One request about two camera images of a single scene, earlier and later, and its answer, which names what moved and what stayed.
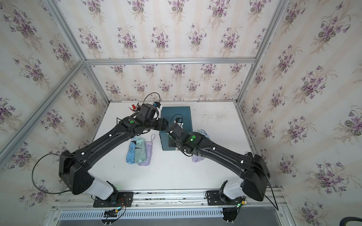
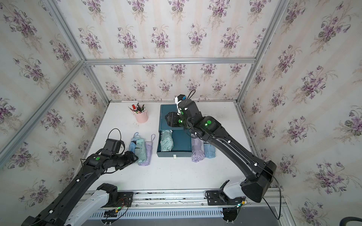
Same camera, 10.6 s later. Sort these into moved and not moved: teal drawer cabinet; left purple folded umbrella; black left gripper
Moved: black left gripper; teal drawer cabinet
Not moved: left purple folded umbrella
